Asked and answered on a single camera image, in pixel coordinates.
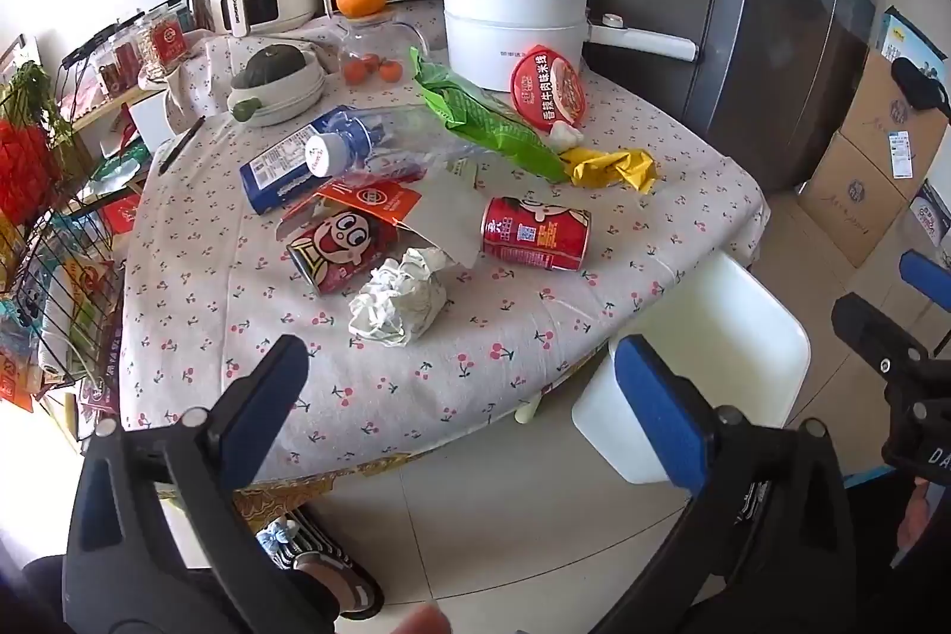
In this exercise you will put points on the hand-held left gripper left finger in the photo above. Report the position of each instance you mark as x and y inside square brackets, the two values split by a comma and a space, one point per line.
[260, 415]

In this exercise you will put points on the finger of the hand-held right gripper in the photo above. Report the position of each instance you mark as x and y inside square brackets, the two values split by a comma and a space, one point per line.
[925, 277]
[873, 326]

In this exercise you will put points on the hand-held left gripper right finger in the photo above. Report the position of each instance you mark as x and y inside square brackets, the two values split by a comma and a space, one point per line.
[661, 415]

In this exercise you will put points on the white plastic bin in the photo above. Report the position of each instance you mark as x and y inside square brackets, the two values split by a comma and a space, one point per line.
[743, 337]

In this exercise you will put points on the red cartoon face can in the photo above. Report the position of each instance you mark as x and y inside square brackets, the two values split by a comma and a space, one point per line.
[334, 251]

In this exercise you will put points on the white paper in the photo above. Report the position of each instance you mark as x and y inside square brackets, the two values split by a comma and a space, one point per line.
[401, 300]

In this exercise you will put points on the red drink can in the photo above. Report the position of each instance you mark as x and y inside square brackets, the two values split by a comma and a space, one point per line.
[535, 233]

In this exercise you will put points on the orange white snack box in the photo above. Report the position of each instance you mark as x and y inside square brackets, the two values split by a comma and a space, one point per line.
[371, 199]

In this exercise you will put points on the yellow wrapper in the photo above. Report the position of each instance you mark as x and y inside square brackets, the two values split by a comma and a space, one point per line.
[609, 167]

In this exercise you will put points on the crushed clear plastic bottle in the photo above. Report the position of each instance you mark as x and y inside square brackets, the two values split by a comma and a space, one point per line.
[416, 136]

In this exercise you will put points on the green snack bag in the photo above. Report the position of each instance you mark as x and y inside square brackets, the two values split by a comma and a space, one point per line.
[490, 121]

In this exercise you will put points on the person's right hand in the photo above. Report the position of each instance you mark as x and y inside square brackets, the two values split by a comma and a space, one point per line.
[921, 519]

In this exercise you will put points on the person's left hand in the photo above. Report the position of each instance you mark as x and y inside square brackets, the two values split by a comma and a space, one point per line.
[423, 620]

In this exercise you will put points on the floral under tablecloth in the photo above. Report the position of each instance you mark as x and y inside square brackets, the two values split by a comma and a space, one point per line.
[282, 500]

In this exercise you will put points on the brown cardboard box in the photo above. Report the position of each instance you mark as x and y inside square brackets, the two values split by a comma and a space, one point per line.
[854, 210]
[880, 107]

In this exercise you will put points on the cream table leg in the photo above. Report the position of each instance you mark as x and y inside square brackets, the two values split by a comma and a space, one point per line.
[529, 410]

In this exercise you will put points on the striped shoe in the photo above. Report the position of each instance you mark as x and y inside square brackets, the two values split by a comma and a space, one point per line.
[334, 574]

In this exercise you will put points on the cherry print tablecloth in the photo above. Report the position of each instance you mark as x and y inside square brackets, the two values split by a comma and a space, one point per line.
[446, 381]

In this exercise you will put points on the black bag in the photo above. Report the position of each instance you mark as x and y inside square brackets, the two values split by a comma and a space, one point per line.
[921, 84]

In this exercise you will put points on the blue printed box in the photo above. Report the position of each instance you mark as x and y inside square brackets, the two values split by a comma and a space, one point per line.
[906, 36]

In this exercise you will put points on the grey refrigerator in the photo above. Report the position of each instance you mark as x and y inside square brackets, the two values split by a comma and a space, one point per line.
[780, 47]

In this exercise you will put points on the black pen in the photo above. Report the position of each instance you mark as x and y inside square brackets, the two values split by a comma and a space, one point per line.
[180, 146]

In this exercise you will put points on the small white paper wad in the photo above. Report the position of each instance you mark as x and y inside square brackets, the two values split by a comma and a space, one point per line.
[565, 136]

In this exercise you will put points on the cream ceramic bowl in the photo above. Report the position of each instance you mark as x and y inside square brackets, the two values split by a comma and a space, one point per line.
[282, 103]

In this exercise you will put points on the red mesh bag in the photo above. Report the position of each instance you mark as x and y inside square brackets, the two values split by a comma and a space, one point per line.
[26, 166]

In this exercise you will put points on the red instant noodle bowl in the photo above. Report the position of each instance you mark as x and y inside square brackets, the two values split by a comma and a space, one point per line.
[550, 84]

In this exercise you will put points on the green squash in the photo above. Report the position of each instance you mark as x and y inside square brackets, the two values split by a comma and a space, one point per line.
[275, 63]

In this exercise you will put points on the small tangerine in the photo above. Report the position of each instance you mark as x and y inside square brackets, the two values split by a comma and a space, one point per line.
[354, 69]
[370, 62]
[390, 70]

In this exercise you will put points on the clear jar red label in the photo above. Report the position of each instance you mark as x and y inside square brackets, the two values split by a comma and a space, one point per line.
[119, 62]
[165, 43]

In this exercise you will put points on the green leafy plant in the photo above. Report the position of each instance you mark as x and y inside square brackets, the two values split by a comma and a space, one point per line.
[37, 92]

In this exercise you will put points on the glass jar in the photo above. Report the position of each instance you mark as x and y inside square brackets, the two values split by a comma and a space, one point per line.
[386, 36]

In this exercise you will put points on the white electric pot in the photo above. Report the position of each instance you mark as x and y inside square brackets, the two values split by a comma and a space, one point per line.
[505, 40]

